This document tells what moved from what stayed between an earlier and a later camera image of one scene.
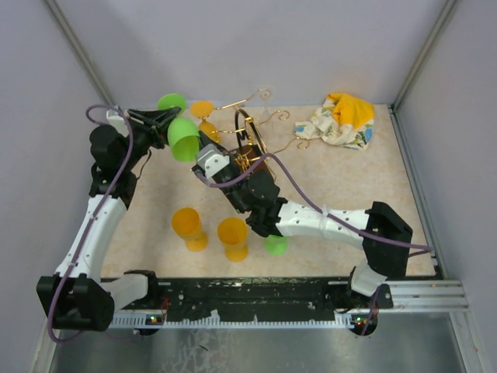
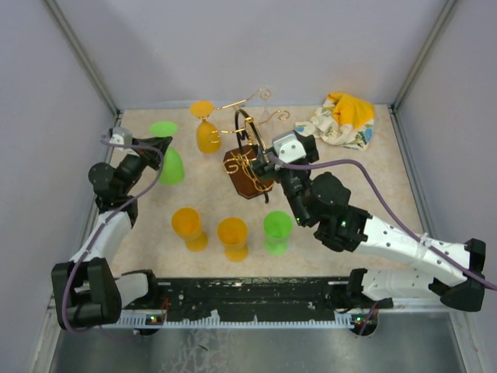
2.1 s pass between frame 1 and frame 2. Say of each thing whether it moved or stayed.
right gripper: moved
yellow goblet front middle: stayed
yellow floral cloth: stayed
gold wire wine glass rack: stayed
